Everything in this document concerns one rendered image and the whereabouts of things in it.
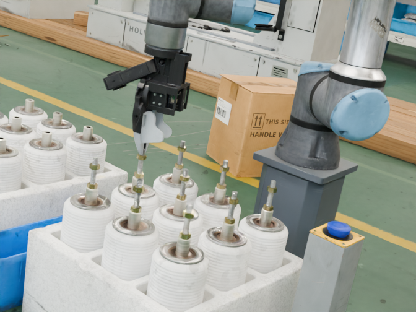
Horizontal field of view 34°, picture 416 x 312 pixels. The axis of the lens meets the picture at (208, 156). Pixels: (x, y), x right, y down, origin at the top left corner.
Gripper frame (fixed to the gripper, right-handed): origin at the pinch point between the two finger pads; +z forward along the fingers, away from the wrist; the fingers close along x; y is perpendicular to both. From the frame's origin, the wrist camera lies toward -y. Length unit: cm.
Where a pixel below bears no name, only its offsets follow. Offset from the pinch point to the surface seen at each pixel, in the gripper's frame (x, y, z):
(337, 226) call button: -9.8, 40.8, 1.5
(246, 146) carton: 94, 1, 23
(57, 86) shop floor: 150, -102, 34
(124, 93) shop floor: 165, -75, 35
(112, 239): -19.9, 5.1, 10.6
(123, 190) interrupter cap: -2.0, -1.4, 9.1
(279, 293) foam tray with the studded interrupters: -3.6, 33.1, 20.0
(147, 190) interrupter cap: 1.5, 2.3, 9.2
